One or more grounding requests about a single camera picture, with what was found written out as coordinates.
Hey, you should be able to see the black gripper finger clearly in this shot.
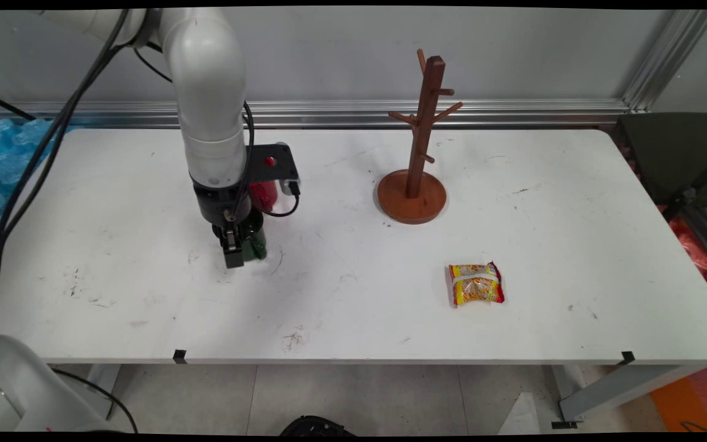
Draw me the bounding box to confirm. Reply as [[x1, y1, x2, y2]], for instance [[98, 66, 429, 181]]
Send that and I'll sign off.
[[222, 227, 246, 269]]

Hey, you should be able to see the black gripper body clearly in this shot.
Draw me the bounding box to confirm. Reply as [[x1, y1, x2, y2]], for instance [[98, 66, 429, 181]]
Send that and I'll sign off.
[[191, 178, 253, 247]]

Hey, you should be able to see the green enamel mug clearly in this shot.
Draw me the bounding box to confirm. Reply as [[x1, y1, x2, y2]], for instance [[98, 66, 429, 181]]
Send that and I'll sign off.
[[240, 209, 268, 263]]

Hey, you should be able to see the red enamel mug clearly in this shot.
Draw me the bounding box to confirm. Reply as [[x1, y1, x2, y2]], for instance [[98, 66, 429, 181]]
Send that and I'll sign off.
[[248, 157, 279, 213]]

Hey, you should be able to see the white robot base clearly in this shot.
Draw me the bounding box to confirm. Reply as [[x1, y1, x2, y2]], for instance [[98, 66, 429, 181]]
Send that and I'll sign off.
[[0, 335, 115, 433]]

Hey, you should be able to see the grey table leg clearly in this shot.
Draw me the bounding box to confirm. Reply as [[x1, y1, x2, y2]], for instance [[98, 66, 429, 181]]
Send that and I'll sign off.
[[53, 363, 122, 421], [550, 363, 707, 425]]

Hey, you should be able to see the brown wooden mug tree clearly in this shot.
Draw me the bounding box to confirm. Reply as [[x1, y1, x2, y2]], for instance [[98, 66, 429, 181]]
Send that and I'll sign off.
[[377, 49, 463, 225]]

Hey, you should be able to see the black round floor object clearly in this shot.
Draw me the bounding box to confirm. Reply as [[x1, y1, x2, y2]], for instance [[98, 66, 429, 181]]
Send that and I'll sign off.
[[280, 416, 354, 436]]

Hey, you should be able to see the yellow red snack packet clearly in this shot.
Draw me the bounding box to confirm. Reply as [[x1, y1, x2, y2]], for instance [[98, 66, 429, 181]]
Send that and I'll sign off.
[[449, 261, 506, 308]]

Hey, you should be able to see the red plastic bag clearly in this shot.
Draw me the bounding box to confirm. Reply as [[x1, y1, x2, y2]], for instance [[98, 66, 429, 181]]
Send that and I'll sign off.
[[657, 206, 707, 289]]

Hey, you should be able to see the orange floor mat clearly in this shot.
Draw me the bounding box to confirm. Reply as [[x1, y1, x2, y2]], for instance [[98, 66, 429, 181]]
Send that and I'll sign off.
[[651, 365, 707, 433]]

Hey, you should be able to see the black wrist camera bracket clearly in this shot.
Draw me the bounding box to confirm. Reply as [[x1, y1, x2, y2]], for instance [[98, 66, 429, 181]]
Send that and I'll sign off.
[[244, 142, 301, 197]]

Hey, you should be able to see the black hanging cable bundle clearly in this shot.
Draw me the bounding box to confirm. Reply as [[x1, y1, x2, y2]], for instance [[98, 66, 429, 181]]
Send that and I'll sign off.
[[0, 9, 130, 323]]

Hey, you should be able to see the long aluminium frame rail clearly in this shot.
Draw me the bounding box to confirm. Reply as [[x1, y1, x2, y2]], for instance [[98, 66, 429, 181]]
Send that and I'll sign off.
[[0, 100, 630, 130]]

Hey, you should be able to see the slanted aluminium frame post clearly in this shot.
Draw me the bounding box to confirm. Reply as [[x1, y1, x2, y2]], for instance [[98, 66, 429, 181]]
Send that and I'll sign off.
[[620, 9, 707, 112]]

